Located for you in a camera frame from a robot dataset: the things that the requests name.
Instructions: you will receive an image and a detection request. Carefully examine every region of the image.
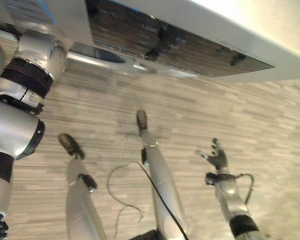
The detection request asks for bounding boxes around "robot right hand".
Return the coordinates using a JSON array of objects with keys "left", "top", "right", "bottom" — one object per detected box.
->
[{"left": 195, "top": 137, "right": 229, "bottom": 173}]

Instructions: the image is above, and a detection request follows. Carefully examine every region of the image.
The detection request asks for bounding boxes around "silver robot right leg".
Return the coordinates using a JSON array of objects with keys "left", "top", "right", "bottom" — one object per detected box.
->
[{"left": 135, "top": 109, "right": 191, "bottom": 240}]

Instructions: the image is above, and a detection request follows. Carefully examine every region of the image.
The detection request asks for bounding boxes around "silver robot leg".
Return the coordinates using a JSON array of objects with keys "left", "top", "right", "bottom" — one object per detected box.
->
[
  {"left": 135, "top": 109, "right": 191, "bottom": 240},
  {"left": 57, "top": 133, "right": 108, "bottom": 240}
]

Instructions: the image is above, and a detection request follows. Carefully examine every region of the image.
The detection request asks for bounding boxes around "silver robot left leg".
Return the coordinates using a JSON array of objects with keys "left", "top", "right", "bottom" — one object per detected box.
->
[{"left": 57, "top": 133, "right": 108, "bottom": 240}]

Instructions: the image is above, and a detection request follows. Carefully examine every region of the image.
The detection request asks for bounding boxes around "dark robot torso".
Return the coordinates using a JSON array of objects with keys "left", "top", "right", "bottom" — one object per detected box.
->
[{"left": 131, "top": 228, "right": 163, "bottom": 240}]

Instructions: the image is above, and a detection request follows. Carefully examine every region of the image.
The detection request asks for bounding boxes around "white washing machine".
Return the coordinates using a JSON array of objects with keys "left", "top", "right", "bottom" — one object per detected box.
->
[{"left": 0, "top": 0, "right": 300, "bottom": 84}]

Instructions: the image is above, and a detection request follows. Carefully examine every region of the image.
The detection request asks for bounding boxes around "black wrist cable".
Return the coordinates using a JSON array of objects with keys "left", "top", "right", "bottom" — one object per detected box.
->
[{"left": 235, "top": 172, "right": 255, "bottom": 206}]

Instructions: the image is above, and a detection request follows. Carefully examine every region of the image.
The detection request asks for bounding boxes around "thin grey cable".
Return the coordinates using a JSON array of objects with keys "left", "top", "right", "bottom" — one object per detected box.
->
[{"left": 106, "top": 160, "right": 146, "bottom": 224}]

